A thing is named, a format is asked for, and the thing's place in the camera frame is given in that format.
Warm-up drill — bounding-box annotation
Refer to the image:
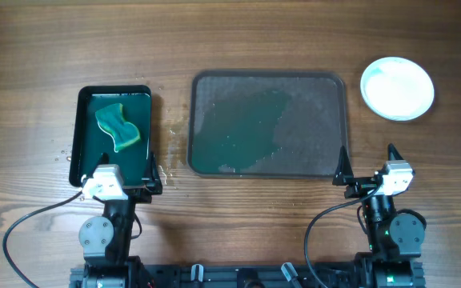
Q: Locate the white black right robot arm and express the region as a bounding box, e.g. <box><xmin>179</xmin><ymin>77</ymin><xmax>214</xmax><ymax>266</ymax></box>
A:
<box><xmin>332</xmin><ymin>144</ymin><xmax>427</xmax><ymax>288</ymax></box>

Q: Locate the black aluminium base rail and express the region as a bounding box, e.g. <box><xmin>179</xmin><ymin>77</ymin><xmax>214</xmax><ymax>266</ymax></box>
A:
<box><xmin>69</xmin><ymin>262</ymin><xmax>427</xmax><ymax>288</ymax></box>

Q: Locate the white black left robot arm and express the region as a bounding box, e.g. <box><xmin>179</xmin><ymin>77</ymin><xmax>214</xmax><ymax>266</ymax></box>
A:
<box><xmin>69</xmin><ymin>152</ymin><xmax>162</xmax><ymax>288</ymax></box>

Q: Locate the green yellow sponge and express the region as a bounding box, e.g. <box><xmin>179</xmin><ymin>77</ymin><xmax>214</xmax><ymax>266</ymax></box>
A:
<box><xmin>95</xmin><ymin>103</ymin><xmax>141</xmax><ymax>153</ymax></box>

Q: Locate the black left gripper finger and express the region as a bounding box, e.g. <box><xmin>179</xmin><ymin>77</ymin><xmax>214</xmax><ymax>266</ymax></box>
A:
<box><xmin>90</xmin><ymin>153</ymin><xmax>109</xmax><ymax>176</ymax></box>
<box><xmin>142</xmin><ymin>151</ymin><xmax>162</xmax><ymax>188</ymax></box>

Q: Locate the pale blue plate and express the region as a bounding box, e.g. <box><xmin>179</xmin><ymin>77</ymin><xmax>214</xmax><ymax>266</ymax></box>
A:
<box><xmin>360</xmin><ymin>59</ymin><xmax>434</xmax><ymax>122</ymax></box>

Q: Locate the black water basin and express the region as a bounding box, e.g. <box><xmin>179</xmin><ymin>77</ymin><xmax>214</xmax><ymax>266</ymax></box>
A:
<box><xmin>69</xmin><ymin>85</ymin><xmax>152</xmax><ymax>187</ymax></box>

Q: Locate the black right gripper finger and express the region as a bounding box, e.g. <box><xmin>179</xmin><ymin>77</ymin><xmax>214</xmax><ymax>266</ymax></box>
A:
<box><xmin>335</xmin><ymin>146</ymin><xmax>353</xmax><ymax>178</ymax></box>
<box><xmin>387</xmin><ymin>143</ymin><xmax>415</xmax><ymax>173</ymax></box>

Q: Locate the dark grey serving tray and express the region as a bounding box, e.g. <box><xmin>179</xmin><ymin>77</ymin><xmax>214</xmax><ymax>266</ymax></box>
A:
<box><xmin>186</xmin><ymin>70</ymin><xmax>348</xmax><ymax>178</ymax></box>

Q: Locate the white plate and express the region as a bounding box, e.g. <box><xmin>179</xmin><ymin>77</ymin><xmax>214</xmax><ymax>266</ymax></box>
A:
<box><xmin>359</xmin><ymin>56</ymin><xmax>435</xmax><ymax>121</ymax></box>

